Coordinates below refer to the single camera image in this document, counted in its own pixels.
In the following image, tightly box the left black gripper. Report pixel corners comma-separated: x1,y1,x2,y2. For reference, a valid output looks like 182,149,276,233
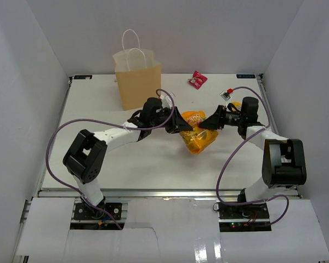
150,106,192,134

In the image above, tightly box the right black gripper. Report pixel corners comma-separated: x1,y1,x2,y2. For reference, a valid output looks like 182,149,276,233
199,105,245,130

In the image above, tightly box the large orange candy bag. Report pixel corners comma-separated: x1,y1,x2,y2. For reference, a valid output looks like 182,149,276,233
179,111,219,154

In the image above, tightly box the small yellow snack bar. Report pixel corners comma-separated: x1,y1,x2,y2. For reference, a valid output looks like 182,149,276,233
227,102,242,112

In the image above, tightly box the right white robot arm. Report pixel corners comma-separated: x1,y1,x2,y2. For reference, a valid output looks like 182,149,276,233
199,96,307,219

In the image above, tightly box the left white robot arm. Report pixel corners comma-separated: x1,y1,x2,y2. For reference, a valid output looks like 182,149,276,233
63,98,192,219

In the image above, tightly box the brown paper bag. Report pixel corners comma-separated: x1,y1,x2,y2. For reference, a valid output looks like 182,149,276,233
112,29,162,111

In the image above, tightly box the pink snack packet back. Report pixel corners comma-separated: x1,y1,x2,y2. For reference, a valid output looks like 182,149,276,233
188,71,208,90

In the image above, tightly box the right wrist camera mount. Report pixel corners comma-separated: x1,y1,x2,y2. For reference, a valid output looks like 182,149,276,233
220,89,234,102

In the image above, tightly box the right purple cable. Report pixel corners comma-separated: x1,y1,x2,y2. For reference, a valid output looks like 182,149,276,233
215,86,290,227

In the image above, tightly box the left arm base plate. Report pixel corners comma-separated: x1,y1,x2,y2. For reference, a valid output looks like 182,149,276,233
72,202,122,220

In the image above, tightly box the aluminium frame rail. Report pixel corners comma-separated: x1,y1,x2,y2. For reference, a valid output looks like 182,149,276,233
32,188,299,200

